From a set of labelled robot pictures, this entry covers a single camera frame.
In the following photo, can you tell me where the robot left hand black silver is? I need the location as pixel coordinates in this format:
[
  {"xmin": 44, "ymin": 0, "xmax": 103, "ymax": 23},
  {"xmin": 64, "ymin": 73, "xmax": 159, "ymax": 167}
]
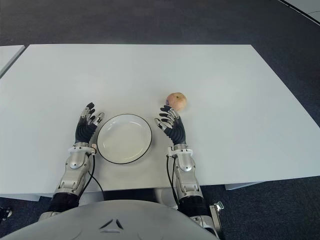
[{"xmin": 74, "ymin": 101, "xmax": 105, "ymax": 146}]

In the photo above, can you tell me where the robot right hand black silver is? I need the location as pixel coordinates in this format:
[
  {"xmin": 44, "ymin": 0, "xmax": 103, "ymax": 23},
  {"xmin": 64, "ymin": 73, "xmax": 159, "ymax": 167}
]
[{"xmin": 154, "ymin": 104, "xmax": 188, "ymax": 146}]

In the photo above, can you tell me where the yellow red apple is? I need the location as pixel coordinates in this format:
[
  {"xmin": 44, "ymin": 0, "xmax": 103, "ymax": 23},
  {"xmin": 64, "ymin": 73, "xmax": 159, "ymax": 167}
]
[{"xmin": 166, "ymin": 92, "xmax": 188, "ymax": 112}]

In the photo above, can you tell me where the white plate black rim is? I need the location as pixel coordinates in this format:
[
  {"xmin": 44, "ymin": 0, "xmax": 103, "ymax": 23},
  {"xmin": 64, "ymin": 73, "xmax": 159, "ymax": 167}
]
[{"xmin": 96, "ymin": 113, "xmax": 153, "ymax": 165}]

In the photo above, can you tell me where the white robot waist part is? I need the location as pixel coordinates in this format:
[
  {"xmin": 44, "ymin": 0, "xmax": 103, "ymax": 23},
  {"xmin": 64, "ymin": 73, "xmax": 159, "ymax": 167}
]
[{"xmin": 153, "ymin": 187, "xmax": 181, "ymax": 208}]

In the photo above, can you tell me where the white table foot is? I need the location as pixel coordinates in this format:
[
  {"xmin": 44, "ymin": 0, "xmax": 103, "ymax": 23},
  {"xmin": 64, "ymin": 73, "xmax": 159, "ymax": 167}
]
[
  {"xmin": 0, "ymin": 193, "xmax": 41, "ymax": 202},
  {"xmin": 224, "ymin": 181, "xmax": 261, "ymax": 191}
]

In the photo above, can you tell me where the grey robot torso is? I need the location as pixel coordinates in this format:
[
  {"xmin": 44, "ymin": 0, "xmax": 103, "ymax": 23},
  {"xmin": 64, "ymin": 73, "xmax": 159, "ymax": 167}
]
[{"xmin": 0, "ymin": 199, "xmax": 221, "ymax": 240}]

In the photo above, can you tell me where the white side table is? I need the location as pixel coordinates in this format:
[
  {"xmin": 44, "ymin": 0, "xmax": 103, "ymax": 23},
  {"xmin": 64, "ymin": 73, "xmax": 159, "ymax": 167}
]
[{"xmin": 0, "ymin": 44, "xmax": 26, "ymax": 78}]

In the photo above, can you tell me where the black caster wheel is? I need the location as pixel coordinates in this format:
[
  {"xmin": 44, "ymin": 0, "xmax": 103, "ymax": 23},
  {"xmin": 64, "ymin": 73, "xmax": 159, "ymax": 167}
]
[{"xmin": 0, "ymin": 206, "xmax": 13, "ymax": 222}]

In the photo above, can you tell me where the white corner table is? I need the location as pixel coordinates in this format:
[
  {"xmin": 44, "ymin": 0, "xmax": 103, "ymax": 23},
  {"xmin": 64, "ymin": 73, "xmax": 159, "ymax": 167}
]
[{"xmin": 278, "ymin": 0, "xmax": 320, "ymax": 25}]

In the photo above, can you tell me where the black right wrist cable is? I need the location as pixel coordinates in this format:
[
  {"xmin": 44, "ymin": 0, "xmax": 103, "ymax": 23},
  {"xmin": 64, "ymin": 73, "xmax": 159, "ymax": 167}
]
[{"xmin": 166, "ymin": 154, "xmax": 180, "ymax": 208}]

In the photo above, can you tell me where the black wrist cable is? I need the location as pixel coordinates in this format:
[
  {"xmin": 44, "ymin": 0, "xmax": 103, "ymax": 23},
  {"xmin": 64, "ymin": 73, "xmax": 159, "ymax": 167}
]
[
  {"xmin": 82, "ymin": 149, "xmax": 105, "ymax": 201},
  {"xmin": 166, "ymin": 154, "xmax": 180, "ymax": 208}
]

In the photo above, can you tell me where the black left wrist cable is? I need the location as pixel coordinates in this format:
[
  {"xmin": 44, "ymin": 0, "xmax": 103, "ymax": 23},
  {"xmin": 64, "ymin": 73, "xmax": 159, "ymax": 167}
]
[{"xmin": 82, "ymin": 149, "xmax": 105, "ymax": 201}]

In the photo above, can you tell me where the silver metal bracket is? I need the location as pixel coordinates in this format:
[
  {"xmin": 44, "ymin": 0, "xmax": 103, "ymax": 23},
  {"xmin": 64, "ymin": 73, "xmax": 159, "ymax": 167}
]
[{"xmin": 209, "ymin": 201, "xmax": 225, "ymax": 238}]

